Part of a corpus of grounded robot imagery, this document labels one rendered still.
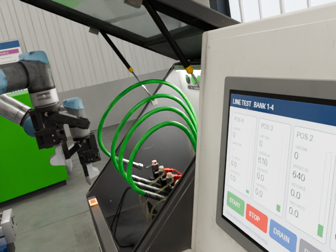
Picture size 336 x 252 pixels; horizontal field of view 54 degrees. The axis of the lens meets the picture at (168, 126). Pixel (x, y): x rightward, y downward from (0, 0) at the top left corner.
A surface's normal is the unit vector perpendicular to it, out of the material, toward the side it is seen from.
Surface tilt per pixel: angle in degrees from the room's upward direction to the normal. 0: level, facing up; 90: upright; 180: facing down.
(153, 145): 90
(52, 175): 90
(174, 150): 90
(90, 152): 90
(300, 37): 76
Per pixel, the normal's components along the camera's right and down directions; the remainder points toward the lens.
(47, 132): 0.35, 0.15
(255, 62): -0.94, 0.02
